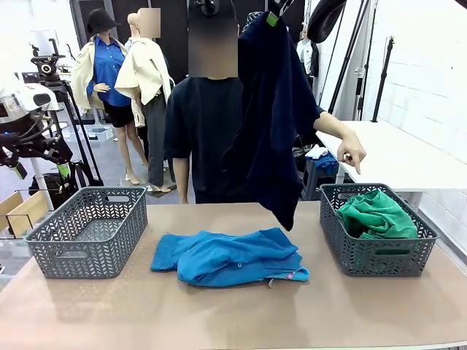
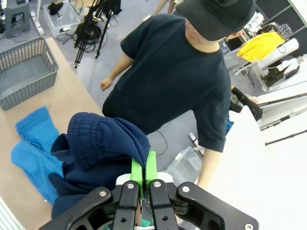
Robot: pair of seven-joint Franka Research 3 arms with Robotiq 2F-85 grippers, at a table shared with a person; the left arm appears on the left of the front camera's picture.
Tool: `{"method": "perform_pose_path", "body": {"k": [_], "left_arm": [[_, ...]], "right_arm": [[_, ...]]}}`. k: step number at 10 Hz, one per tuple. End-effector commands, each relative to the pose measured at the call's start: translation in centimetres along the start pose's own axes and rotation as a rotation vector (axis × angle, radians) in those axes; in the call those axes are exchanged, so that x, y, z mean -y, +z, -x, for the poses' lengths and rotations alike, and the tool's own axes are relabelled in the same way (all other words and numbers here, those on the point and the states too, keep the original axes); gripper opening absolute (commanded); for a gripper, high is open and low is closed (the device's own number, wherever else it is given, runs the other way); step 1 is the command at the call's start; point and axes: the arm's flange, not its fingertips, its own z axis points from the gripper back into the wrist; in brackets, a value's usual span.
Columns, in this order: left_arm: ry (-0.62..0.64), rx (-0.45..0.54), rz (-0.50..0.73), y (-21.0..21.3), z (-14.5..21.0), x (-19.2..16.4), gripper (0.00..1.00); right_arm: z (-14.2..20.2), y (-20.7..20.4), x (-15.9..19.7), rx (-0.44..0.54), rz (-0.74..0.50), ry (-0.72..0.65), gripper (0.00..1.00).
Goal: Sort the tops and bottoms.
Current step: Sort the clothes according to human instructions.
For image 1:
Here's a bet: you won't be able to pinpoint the navy blue garment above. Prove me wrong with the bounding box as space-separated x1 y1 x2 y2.
220 12 323 233

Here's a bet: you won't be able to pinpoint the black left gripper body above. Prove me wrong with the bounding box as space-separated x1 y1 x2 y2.
0 131 74 168

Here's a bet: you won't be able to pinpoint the black floor bag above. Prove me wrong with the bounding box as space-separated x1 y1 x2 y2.
28 171 80 211

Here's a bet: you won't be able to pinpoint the clear floor storage box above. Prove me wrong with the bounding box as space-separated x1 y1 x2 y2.
87 125 114 143

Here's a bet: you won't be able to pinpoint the mannequin blue shirt black hat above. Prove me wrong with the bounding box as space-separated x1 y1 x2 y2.
71 9 147 185

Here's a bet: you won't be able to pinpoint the grey perforated plastic basket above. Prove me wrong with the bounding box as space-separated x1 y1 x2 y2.
24 186 149 280
319 183 439 278

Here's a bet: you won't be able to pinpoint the mannequin cream jacket grey trousers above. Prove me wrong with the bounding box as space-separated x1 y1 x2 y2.
115 7 183 194

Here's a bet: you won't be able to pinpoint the background figure in white jacket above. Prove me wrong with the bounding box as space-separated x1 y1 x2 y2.
296 27 320 79

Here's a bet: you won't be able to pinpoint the dark stool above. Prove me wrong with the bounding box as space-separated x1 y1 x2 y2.
302 156 344 201

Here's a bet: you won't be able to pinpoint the small white cloth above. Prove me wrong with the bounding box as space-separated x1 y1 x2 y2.
305 145 329 160

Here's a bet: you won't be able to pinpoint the green garment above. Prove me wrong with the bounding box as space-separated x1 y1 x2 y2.
334 189 420 258

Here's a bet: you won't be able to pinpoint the person's left hand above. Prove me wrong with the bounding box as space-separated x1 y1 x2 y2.
335 130 367 175

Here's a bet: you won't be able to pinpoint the large white table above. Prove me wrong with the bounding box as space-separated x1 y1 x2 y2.
315 120 467 219

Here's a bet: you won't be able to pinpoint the thin black light stand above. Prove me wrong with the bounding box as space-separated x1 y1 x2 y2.
371 35 397 123

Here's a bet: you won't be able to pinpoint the black camera tripod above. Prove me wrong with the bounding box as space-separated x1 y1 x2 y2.
31 38 105 187

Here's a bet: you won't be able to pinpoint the person's right forearm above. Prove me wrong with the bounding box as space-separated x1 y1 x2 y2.
171 156 191 204

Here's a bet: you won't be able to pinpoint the black multi-pole stand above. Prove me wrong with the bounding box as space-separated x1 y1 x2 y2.
319 0 379 121

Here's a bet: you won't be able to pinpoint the person in black T-shirt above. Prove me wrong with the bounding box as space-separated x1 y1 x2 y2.
162 0 325 205

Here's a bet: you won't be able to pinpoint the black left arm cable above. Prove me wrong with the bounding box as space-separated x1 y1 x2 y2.
10 104 55 147

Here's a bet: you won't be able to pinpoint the wooden crate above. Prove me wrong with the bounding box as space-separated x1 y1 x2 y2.
0 190 50 238

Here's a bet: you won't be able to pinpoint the small white table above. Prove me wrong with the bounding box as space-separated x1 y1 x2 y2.
28 156 55 211

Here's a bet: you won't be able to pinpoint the person's left forearm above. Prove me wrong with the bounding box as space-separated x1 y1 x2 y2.
312 111 357 145

